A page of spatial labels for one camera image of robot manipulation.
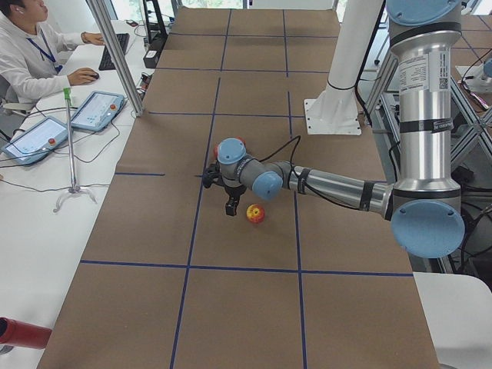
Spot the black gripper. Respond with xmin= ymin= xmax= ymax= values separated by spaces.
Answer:
xmin=224 ymin=180 xmax=247 ymax=216

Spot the red yellow apple carried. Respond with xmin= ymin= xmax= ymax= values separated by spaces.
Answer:
xmin=246 ymin=204 xmax=265 ymax=224

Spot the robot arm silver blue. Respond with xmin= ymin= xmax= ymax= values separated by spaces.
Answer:
xmin=203 ymin=1 xmax=465 ymax=258

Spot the brown paper table cover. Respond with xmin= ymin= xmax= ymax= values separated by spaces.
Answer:
xmin=39 ymin=9 xmax=438 ymax=368

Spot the blue teach pendant far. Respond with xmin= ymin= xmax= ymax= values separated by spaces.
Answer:
xmin=71 ymin=91 xmax=125 ymax=132

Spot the blue teach pendant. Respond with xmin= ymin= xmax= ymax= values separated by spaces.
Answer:
xmin=71 ymin=91 xmax=125 ymax=132
xmin=1 ymin=116 xmax=68 ymax=165

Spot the silver grabber stick green tip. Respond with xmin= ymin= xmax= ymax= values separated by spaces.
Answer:
xmin=53 ymin=88 xmax=97 ymax=214

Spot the black box on desk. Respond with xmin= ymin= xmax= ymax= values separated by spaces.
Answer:
xmin=143 ymin=50 xmax=160 ymax=69

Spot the black keyboard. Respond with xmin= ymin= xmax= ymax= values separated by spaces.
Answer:
xmin=98 ymin=32 xmax=131 ymax=71

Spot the blue teach pendant near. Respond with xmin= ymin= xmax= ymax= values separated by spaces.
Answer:
xmin=1 ymin=116 xmax=68 ymax=165

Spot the person in white hoodie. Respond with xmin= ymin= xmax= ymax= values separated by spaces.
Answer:
xmin=1 ymin=1 xmax=104 ymax=103

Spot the red bottle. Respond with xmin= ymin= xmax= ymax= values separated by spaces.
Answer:
xmin=1 ymin=317 xmax=52 ymax=349

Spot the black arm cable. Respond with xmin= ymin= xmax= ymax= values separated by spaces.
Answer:
xmin=257 ymin=135 xmax=403 ymax=211

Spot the white camera stand pedestal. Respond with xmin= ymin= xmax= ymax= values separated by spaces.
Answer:
xmin=304 ymin=0 xmax=384 ymax=135

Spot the aluminium frame post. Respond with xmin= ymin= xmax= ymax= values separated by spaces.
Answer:
xmin=87 ymin=0 xmax=144 ymax=117

